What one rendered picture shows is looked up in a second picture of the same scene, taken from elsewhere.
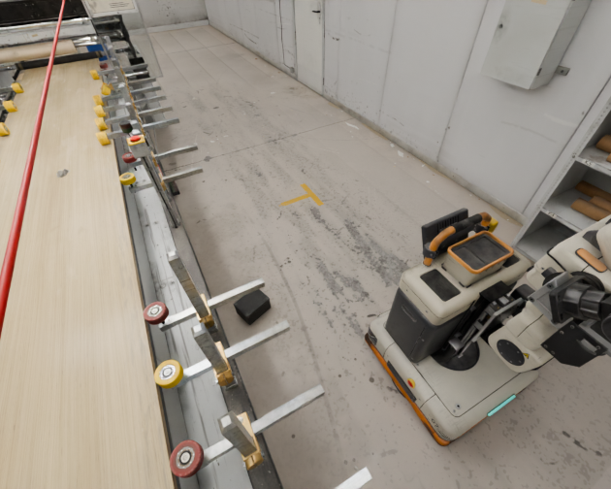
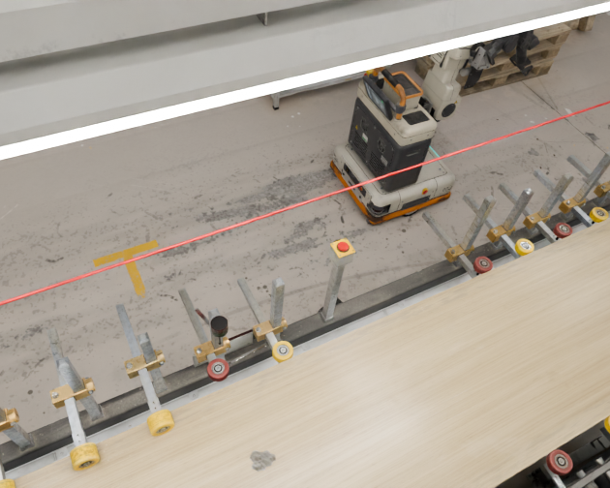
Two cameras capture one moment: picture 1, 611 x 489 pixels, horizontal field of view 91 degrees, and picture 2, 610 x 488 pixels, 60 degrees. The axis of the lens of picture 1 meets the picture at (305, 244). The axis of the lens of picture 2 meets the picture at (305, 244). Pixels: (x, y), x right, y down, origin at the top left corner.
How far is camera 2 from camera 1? 2.63 m
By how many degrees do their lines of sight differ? 59
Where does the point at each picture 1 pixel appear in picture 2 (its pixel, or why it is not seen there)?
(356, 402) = (422, 243)
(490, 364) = not seen: hidden behind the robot
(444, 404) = (440, 175)
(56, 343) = (525, 323)
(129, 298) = (475, 286)
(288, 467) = not seen: hidden behind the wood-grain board
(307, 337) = (367, 273)
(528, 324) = (453, 87)
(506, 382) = not seen: hidden behind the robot
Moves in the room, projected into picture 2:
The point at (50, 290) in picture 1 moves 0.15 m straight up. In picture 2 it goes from (480, 355) to (494, 338)
